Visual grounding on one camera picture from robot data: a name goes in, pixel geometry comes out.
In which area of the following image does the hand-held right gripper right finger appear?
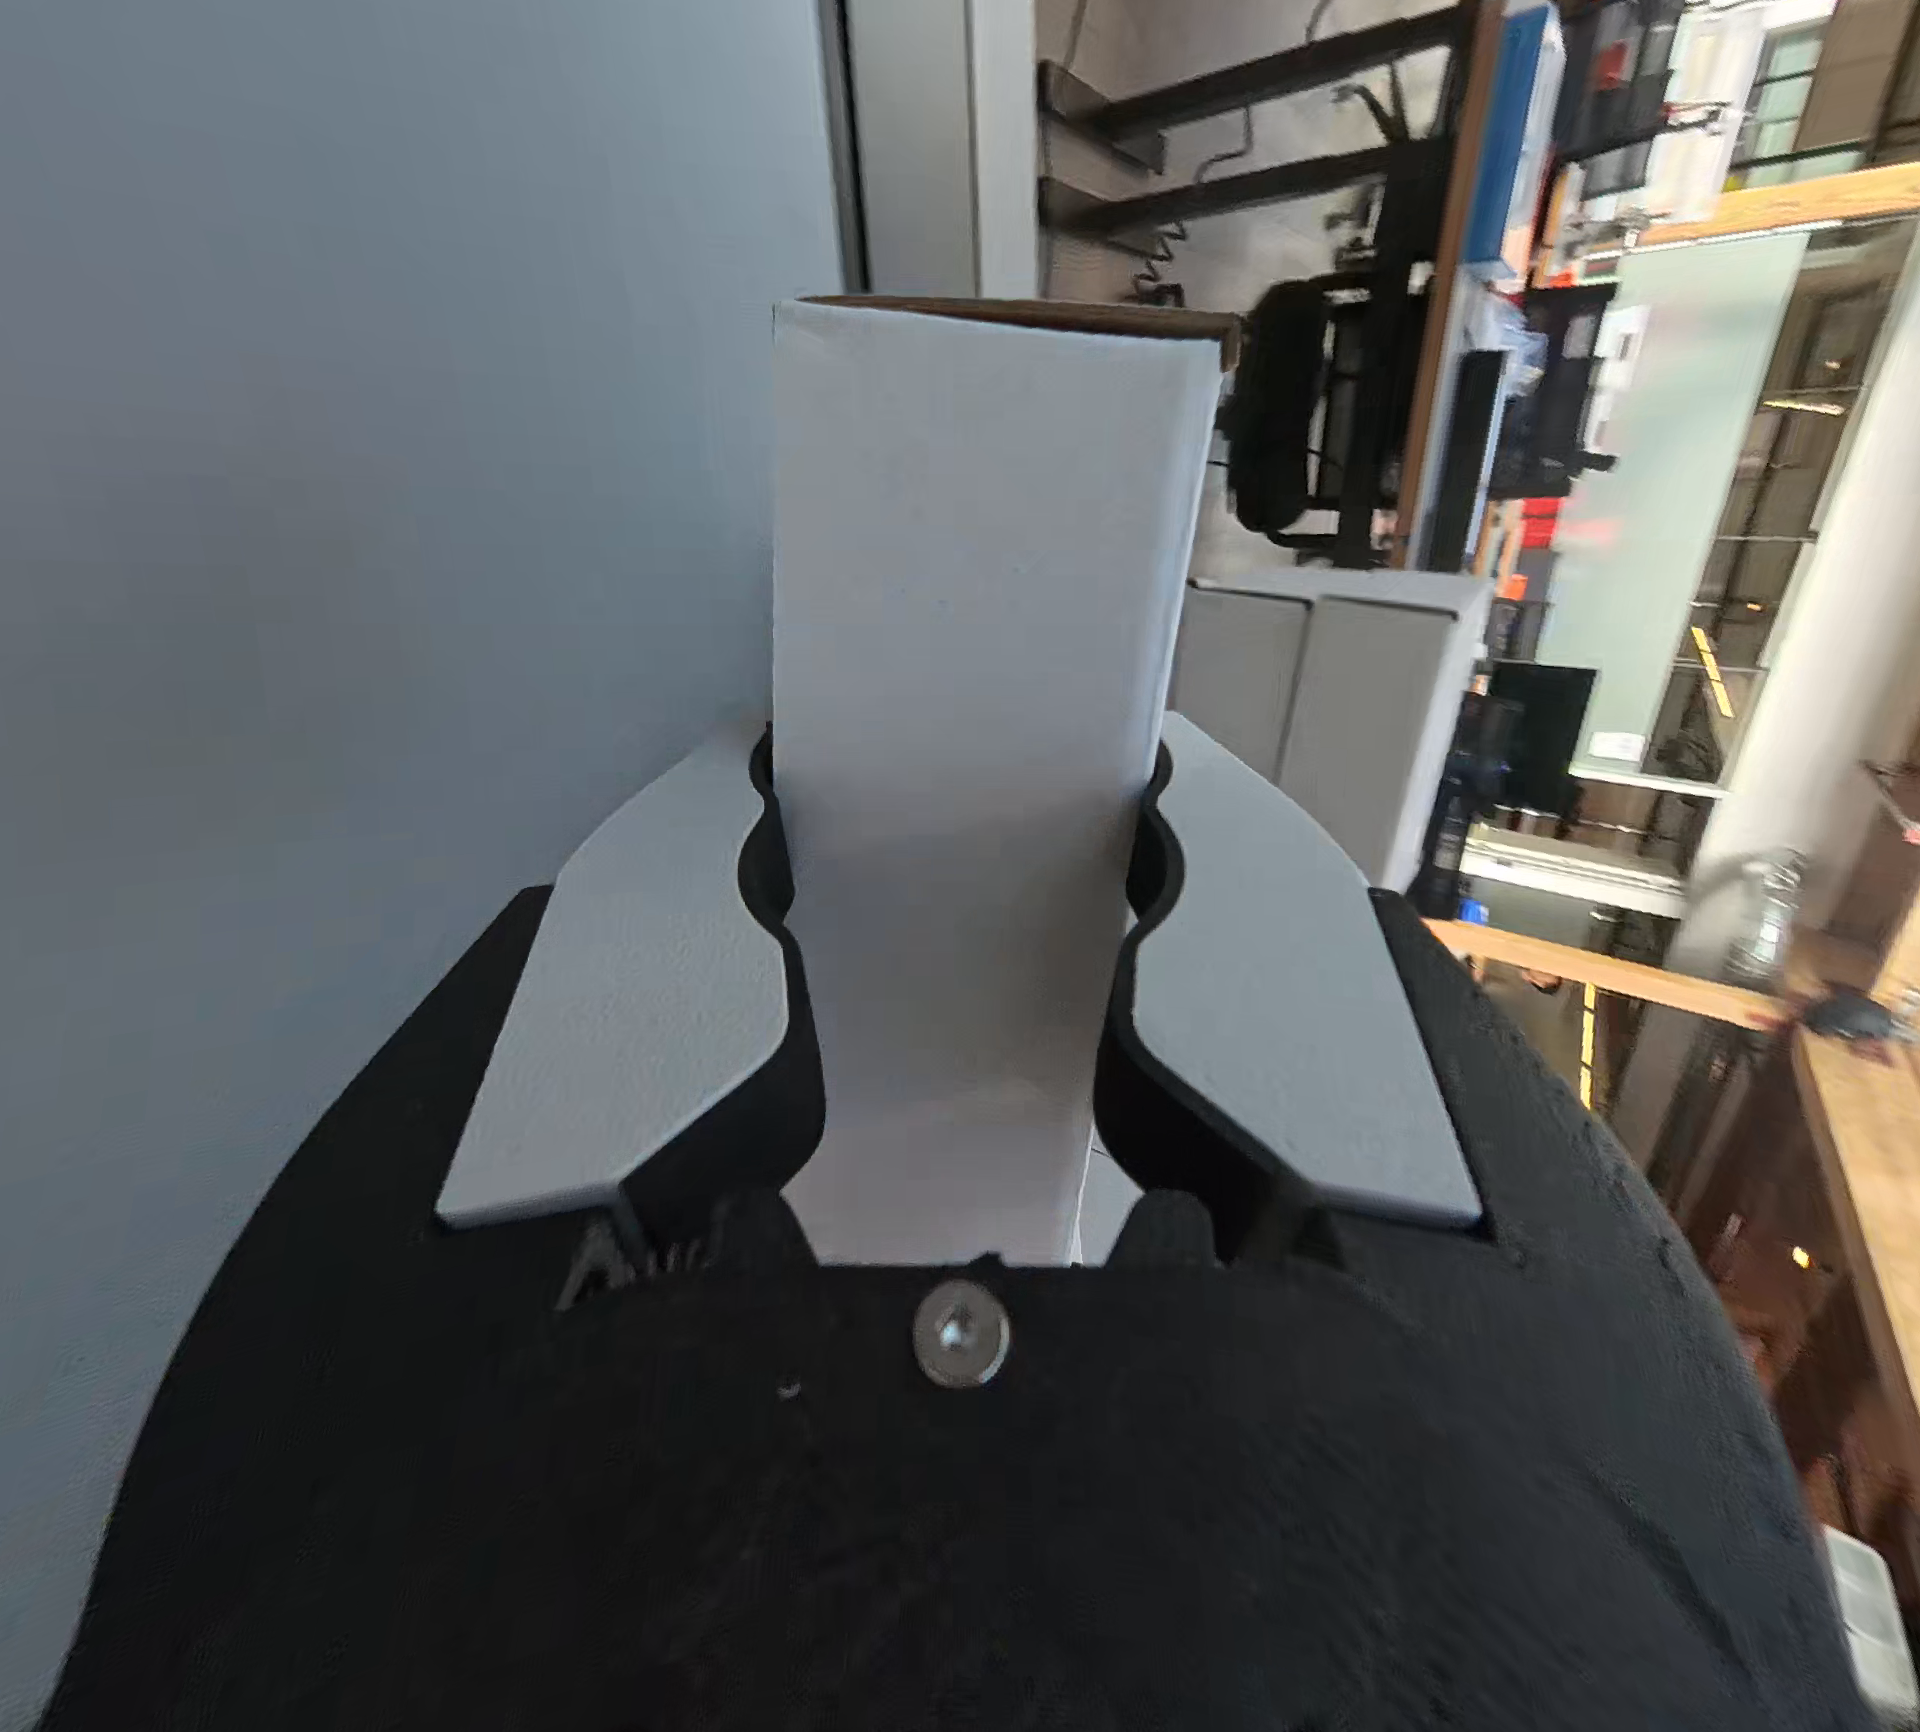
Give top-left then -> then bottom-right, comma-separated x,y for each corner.
1091,707 -> 1488,1262

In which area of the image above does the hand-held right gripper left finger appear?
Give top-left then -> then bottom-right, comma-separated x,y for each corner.
433,716 -> 829,1257

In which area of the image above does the white cardboard box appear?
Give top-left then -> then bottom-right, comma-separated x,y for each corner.
767,294 -> 1248,1272

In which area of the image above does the blue box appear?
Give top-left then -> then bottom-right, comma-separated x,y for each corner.
1458,4 -> 1566,273

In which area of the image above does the pile of white folded boxes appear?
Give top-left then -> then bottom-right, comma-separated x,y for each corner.
1170,566 -> 1497,898

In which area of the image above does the wooden table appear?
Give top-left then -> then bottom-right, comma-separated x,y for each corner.
1788,922 -> 1920,1479

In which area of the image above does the white round column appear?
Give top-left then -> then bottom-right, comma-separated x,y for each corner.
1661,306 -> 1920,988

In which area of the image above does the frosted glass partition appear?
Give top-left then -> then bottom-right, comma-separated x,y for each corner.
1542,231 -> 1870,792

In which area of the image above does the wooden beam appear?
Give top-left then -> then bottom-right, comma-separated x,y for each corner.
1633,159 -> 1920,252

